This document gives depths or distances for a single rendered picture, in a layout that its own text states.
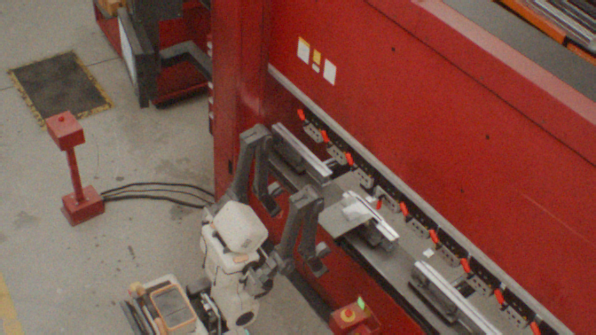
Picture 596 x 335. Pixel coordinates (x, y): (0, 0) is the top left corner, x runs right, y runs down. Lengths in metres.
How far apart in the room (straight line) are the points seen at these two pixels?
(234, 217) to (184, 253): 1.66
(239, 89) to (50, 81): 2.60
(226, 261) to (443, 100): 1.16
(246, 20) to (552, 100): 1.73
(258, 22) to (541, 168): 1.72
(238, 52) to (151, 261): 1.65
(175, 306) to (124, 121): 2.57
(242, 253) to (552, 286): 1.31
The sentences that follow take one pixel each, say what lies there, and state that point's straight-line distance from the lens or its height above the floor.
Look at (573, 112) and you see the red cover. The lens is 2.52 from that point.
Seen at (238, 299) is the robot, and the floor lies 0.90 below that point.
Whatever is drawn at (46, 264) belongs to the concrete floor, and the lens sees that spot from 4.85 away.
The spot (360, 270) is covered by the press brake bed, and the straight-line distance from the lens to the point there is 3.79.
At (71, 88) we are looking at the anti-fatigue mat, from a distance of 6.09.
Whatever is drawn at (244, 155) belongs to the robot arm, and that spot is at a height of 1.53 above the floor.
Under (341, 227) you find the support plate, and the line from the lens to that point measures 3.63.
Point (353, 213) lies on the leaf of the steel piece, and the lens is 3.70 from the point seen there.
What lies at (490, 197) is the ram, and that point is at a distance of 2.96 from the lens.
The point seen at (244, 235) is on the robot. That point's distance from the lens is 3.09.
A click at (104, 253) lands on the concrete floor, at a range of 4.83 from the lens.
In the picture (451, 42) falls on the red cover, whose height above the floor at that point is 2.24.
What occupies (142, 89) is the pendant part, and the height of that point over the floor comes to 1.38.
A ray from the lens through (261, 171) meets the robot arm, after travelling 3.31.
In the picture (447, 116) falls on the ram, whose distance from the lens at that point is 2.95.
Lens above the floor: 3.74
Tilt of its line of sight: 45 degrees down
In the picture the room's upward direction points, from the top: 6 degrees clockwise
